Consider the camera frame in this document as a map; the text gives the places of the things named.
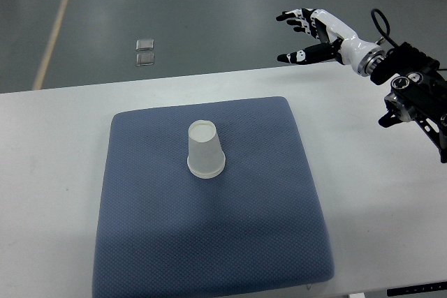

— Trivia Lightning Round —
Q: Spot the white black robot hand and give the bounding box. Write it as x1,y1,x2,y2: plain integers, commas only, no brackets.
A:
276,8,386,77

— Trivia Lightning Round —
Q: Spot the white paper cup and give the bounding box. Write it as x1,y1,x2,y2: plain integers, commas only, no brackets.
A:
187,120,226,172
189,169,223,179

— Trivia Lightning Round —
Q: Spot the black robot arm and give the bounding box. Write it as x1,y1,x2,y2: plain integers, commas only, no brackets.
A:
366,43,446,163

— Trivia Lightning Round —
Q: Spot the upper metal floor plate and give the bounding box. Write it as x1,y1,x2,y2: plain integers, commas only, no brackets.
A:
135,38,154,51

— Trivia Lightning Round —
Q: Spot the blue fabric cushion mat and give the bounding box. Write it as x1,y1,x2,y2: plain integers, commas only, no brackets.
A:
92,96,335,297

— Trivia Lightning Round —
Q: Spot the black table control panel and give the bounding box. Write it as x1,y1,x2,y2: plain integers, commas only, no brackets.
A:
386,281,447,297

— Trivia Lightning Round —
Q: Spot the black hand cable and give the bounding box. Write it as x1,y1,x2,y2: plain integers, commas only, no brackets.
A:
370,8,402,50

